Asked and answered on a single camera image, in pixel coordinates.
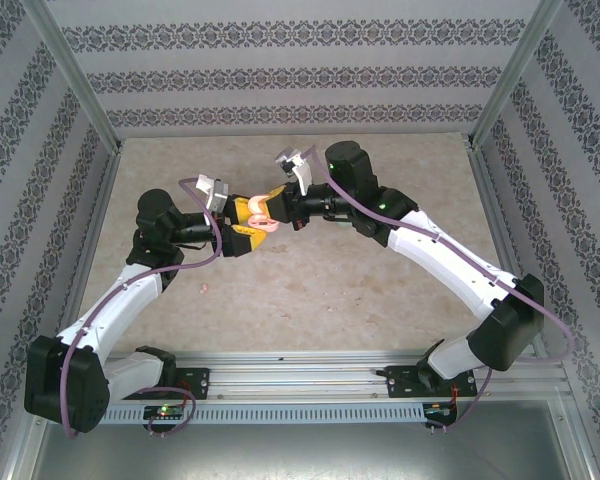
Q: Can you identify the pink earbud charging case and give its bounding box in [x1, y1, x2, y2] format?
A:
[247, 193, 281, 234]

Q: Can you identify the left small circuit board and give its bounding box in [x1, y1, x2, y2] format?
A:
[143, 404, 184, 420]

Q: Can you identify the small circuit board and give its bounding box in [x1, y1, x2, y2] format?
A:
[143, 404, 184, 420]
[424, 402, 459, 419]

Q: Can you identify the grey metal tray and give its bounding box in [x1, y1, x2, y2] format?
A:
[29, 399, 581, 480]

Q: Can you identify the right small circuit board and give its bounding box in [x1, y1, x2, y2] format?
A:
[424, 402, 459, 419]

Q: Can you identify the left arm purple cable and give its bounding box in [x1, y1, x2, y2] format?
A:
[62, 178, 225, 440]

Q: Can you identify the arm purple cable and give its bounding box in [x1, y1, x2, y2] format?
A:
[62, 178, 225, 440]
[299, 144, 576, 434]

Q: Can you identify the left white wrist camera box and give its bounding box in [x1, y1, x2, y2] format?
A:
[195, 174, 231, 214]

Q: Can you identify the left aluminium side rail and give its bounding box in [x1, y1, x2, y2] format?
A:
[47, 149, 124, 364]

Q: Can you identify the aluminium side rail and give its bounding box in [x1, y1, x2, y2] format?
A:
[467, 147, 551, 361]
[47, 149, 124, 364]

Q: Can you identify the aluminium mounting rail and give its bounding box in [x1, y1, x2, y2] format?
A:
[27, 349, 566, 401]

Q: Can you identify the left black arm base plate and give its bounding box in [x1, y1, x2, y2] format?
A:
[119, 367, 211, 401]

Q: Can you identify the right aluminium side rail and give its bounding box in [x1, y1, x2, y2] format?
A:
[467, 147, 551, 361]

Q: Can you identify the left aluminium frame post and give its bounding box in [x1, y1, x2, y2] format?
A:
[22, 0, 124, 151]

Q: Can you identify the aluminium frame post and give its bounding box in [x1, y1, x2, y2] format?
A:
[469, 0, 564, 149]
[22, 0, 124, 151]

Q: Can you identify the grey slotted cable duct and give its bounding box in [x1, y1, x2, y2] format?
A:
[102, 403, 426, 424]

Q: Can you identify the right aluminium frame post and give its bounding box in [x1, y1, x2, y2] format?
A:
[469, 0, 564, 149]

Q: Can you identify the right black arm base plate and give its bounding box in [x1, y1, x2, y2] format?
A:
[385, 364, 479, 399]

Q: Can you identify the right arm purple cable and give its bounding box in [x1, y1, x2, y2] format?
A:
[299, 144, 576, 434]

